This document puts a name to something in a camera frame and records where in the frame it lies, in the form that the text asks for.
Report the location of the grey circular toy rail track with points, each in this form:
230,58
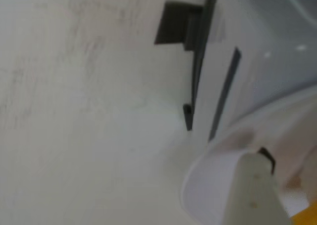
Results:
173,24

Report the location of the round white plastic plate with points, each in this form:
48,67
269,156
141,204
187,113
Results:
210,185

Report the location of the white toy train wagon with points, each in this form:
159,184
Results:
260,49

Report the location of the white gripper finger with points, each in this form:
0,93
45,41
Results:
252,197

